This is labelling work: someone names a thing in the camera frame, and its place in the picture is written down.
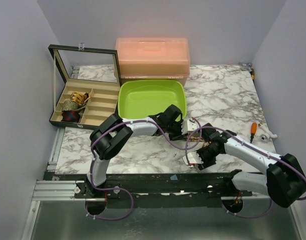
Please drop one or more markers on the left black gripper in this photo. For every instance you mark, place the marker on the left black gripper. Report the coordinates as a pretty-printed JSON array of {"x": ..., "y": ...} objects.
[{"x": 179, "y": 136}]

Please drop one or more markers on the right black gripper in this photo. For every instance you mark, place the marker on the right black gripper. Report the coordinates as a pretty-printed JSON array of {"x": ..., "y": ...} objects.
[{"x": 206, "y": 155}]

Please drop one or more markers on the green plastic tray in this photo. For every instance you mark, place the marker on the green plastic tray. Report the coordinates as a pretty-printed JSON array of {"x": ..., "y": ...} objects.
[{"x": 142, "y": 98}]

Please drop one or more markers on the floral patterned tie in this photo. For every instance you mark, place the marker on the floral patterned tie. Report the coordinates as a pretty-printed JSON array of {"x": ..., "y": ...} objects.
[{"x": 195, "y": 138}]

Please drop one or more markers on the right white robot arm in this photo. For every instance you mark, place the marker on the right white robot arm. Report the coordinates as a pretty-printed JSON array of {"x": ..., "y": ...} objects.
[{"x": 281, "y": 176}]

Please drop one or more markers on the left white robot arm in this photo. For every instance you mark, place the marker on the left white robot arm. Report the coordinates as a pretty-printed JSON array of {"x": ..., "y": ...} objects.
[{"x": 109, "y": 138}]

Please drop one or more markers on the small white plastic piece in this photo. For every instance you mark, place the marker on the small white plastic piece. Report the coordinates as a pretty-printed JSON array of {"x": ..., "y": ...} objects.
[{"x": 267, "y": 134}]

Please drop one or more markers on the orange translucent storage box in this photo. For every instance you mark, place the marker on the orange translucent storage box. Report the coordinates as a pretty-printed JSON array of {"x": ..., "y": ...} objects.
[{"x": 153, "y": 58}]

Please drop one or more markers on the yellow clamp at corner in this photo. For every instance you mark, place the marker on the yellow clamp at corner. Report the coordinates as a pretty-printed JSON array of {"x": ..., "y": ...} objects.
[{"x": 252, "y": 73}]

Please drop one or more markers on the black tie organizer case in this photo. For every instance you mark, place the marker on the black tie organizer case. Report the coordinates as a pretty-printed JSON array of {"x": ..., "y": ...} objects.
[{"x": 86, "y": 70}]

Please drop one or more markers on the yellow rolled tie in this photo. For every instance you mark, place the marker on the yellow rolled tie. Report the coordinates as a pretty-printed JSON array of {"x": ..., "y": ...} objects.
[{"x": 79, "y": 97}]

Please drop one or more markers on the red navy rolled tie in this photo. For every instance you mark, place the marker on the red navy rolled tie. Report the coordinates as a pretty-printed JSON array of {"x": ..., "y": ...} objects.
[{"x": 70, "y": 116}]

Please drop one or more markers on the grey-green rolled tie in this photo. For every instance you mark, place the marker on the grey-green rolled tie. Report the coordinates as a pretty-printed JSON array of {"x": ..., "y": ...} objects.
[{"x": 69, "y": 105}]

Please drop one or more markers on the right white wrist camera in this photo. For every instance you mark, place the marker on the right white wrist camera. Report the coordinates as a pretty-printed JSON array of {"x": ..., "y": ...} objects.
[{"x": 192, "y": 159}]

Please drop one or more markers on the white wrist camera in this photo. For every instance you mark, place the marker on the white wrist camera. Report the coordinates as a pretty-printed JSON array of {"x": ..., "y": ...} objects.
[
  {"x": 192, "y": 159},
  {"x": 188, "y": 126}
]

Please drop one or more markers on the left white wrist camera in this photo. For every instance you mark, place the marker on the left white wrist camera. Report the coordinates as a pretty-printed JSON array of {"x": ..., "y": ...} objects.
[{"x": 188, "y": 126}]

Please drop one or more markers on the orange handled screwdriver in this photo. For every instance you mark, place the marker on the orange handled screwdriver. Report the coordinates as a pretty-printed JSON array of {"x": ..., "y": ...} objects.
[{"x": 253, "y": 131}]

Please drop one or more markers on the black mounting base rail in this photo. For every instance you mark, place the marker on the black mounting base rail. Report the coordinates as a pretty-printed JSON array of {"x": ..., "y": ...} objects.
[{"x": 155, "y": 190}]

